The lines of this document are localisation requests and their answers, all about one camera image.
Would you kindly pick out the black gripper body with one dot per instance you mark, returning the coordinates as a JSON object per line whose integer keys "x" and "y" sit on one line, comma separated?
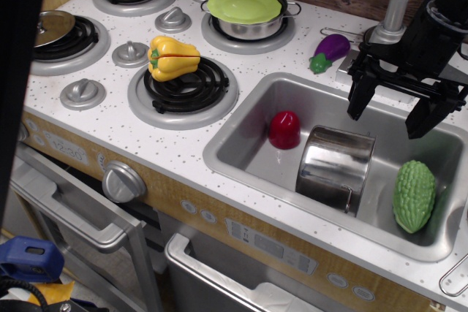
{"x": 423, "y": 53}

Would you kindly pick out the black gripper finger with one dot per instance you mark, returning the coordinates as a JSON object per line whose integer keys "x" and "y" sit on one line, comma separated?
{"x": 361, "y": 93}
{"x": 428, "y": 113}

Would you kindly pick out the steel pot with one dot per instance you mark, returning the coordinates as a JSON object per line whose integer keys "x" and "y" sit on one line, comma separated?
{"x": 334, "y": 168}
{"x": 258, "y": 30}

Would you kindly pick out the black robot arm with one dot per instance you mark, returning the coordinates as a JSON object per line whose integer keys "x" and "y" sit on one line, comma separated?
{"x": 417, "y": 65}

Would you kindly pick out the steel pot on burner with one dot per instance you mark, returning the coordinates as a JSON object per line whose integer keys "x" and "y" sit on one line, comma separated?
{"x": 258, "y": 30}

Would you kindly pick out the silver sink basin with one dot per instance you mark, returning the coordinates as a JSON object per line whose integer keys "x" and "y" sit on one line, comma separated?
{"x": 241, "y": 150}

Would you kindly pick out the steel pot lid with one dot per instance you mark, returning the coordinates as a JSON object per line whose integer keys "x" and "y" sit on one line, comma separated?
{"x": 52, "y": 26}

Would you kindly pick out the silver toy faucet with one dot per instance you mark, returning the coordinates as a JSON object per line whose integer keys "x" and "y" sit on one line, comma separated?
{"x": 389, "y": 31}

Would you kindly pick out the purple toy eggplant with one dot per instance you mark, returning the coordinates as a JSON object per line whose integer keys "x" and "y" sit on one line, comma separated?
{"x": 330, "y": 49}

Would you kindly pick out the green bitter melon toy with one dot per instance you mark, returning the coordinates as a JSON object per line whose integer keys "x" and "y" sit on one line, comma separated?
{"x": 413, "y": 196}

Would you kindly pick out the red toy cup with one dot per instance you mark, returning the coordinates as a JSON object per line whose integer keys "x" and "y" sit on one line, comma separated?
{"x": 285, "y": 130}

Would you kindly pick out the green plastic plate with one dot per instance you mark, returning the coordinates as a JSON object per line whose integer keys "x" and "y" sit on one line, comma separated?
{"x": 244, "y": 12}

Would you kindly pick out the back right stove burner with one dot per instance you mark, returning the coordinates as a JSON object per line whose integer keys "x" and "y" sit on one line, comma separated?
{"x": 214, "y": 36}

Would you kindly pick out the front right stove burner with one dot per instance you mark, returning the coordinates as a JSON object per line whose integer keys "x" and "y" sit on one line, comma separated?
{"x": 190, "y": 101}

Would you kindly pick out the yellow toy bell pepper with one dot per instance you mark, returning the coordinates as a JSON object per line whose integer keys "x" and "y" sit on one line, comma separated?
{"x": 169, "y": 58}

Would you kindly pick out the silver dishwasher door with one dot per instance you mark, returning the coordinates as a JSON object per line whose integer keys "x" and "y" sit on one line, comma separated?
{"x": 210, "y": 276}

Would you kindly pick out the silver oven dial knob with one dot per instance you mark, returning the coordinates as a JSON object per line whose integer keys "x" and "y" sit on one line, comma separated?
{"x": 121, "y": 183}

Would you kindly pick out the front left stove burner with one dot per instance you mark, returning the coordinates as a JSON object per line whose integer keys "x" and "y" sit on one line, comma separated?
{"x": 84, "y": 45}

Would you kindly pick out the silver oven door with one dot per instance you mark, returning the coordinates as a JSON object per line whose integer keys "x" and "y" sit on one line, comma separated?
{"x": 103, "y": 246}

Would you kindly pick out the blue clamp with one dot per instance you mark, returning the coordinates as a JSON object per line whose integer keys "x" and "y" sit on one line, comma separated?
{"x": 31, "y": 260}

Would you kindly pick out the silver wire utensil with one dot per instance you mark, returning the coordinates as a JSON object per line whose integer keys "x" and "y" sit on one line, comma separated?
{"x": 353, "y": 38}

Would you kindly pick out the wire rack handle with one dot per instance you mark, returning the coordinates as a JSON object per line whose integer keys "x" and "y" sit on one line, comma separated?
{"x": 454, "y": 282}

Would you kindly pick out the black camera stand pole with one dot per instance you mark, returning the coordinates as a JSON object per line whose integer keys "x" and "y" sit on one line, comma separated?
{"x": 19, "y": 20}

